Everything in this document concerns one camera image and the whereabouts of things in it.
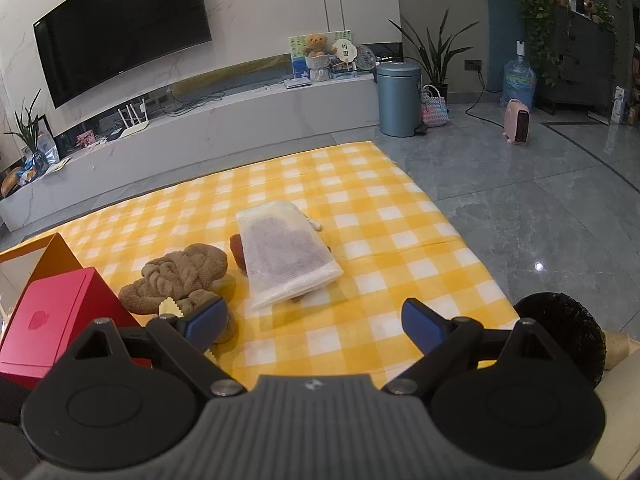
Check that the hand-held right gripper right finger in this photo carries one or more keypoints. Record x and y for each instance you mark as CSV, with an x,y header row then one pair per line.
x,y
425,329

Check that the green landscape painting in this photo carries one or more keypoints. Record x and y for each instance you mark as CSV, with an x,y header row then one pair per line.
x,y
298,62

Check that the white bottle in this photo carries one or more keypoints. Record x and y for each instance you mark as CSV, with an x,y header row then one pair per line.
x,y
620,105

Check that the small teddy bear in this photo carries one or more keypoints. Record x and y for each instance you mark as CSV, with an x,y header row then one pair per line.
x,y
316,46

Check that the slender potted plant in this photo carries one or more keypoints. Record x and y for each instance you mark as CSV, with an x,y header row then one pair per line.
x,y
27,130

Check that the round paper fan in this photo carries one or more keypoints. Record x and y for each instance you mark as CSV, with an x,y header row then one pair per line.
x,y
345,51

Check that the wall socket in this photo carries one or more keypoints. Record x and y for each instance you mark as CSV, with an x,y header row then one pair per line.
x,y
472,65

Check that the assorted snack packets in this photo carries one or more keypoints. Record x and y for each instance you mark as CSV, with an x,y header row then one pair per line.
x,y
22,175

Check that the white router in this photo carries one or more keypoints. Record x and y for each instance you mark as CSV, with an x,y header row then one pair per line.
x,y
132,127

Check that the yellow checked blanket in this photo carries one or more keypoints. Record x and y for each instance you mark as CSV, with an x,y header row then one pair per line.
x,y
380,220

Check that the pink card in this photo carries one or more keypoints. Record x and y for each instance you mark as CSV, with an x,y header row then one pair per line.
x,y
85,139

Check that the trailing green vine plant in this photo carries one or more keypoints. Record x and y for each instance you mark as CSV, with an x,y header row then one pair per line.
x,y
537,0

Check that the pastel woven handbag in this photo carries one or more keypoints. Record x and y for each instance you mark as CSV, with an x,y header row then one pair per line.
x,y
433,109

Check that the potted snake plant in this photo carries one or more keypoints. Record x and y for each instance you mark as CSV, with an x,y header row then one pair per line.
x,y
435,55

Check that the black fuzzy round object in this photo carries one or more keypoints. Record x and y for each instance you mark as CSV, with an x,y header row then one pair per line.
x,y
565,332

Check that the black television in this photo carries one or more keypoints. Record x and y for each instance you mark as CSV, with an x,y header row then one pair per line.
x,y
120,35

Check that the brown plush toy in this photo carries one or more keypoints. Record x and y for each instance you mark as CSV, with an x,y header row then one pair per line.
x,y
185,266

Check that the blue water jug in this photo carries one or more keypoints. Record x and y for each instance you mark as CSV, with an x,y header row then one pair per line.
x,y
519,82

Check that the pink space heater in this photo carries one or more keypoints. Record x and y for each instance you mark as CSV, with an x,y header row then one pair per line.
x,y
518,122

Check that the beige soft object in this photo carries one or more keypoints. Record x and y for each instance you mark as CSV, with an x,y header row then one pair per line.
x,y
622,350

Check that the red box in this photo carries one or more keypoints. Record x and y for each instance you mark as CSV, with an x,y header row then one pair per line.
x,y
55,310

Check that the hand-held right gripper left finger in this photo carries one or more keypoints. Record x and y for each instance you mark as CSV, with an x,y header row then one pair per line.
x,y
205,322

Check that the white television console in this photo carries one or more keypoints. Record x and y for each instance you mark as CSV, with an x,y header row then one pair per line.
x,y
210,130

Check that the red soft toy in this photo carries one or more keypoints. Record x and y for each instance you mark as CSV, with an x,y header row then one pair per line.
x,y
237,252

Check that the white set-top box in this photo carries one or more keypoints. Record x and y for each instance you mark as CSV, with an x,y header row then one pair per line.
x,y
298,83

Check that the dark grey cabinet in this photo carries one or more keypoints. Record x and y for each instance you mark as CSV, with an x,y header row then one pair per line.
x,y
580,65

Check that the blue-grey trash bin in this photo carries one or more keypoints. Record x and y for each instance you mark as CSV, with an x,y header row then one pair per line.
x,y
397,100

